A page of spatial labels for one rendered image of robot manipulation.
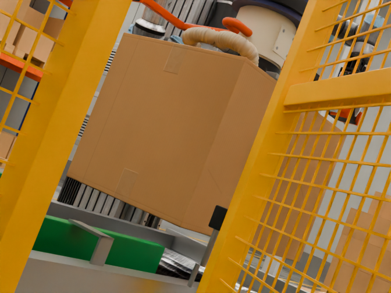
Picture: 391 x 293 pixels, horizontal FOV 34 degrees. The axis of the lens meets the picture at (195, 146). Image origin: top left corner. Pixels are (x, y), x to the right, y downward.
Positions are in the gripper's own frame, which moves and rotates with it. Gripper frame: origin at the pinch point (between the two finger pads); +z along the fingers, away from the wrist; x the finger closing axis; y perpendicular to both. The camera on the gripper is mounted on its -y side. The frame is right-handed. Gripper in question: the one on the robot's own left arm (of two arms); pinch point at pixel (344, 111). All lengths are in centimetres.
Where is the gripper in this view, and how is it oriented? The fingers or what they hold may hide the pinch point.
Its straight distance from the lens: 230.2
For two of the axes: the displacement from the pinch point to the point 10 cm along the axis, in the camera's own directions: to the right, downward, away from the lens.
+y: -5.8, -2.8, -7.6
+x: 7.3, 2.4, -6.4
